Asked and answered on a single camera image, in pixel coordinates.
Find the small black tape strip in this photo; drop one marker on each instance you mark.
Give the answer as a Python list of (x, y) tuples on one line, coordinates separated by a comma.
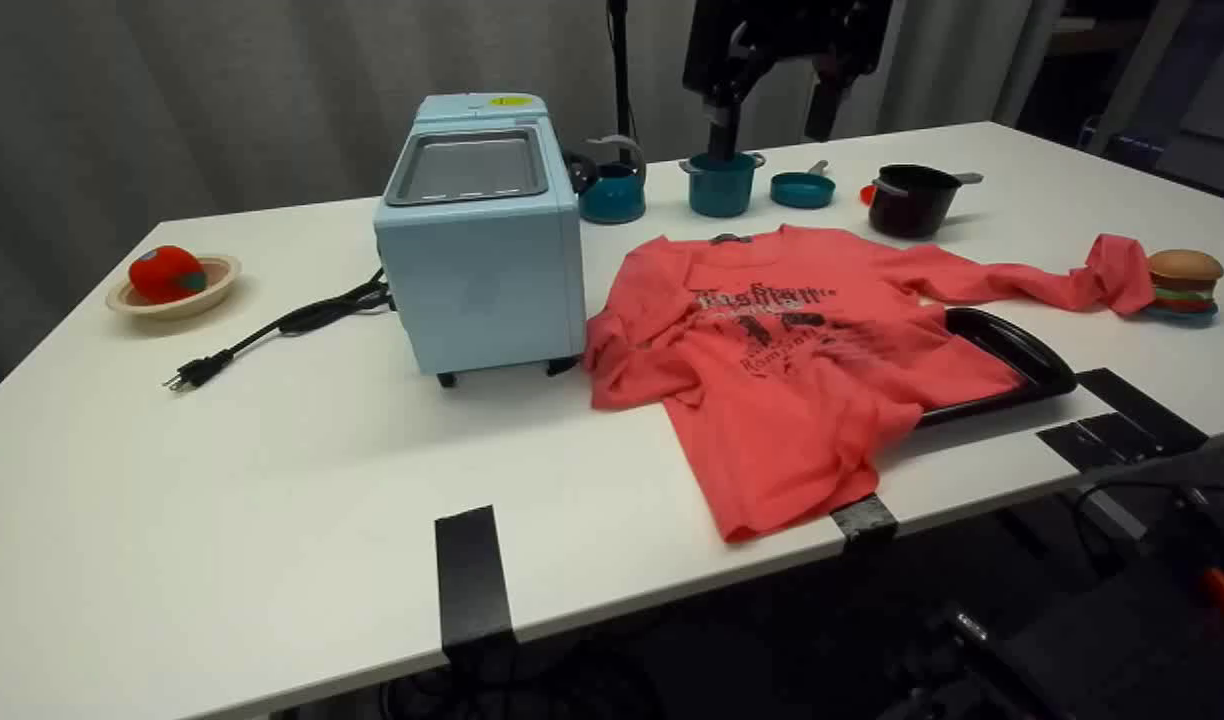
[(866, 517)]

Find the long black tape strip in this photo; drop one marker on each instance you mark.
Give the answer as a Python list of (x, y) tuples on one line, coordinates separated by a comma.
[(473, 575)]

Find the light blue toaster oven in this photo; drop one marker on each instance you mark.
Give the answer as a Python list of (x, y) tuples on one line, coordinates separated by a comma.
[(478, 281)]

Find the wide black tape strip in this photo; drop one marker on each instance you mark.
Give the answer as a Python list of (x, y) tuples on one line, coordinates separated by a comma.
[(1146, 406), (1092, 441)]

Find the orange printed shirt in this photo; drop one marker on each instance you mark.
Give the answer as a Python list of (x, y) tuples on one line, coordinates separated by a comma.
[(774, 402)]

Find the teal toy pan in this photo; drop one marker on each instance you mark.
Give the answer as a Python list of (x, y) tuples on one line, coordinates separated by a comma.
[(802, 191)]

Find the teal toy kettle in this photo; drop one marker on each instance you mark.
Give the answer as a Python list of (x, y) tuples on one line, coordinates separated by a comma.
[(614, 196)]

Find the red toy tomato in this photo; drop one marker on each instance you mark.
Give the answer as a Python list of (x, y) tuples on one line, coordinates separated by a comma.
[(166, 274)]

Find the black plastic tray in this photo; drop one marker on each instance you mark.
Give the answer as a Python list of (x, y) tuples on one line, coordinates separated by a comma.
[(1024, 354)]

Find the teal toy pot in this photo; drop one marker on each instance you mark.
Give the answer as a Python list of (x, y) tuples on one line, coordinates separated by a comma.
[(723, 191)]

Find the toy burger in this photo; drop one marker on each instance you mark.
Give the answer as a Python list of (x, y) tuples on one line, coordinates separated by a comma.
[(1185, 274)]

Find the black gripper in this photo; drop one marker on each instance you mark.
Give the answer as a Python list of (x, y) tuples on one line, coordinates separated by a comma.
[(784, 40)]

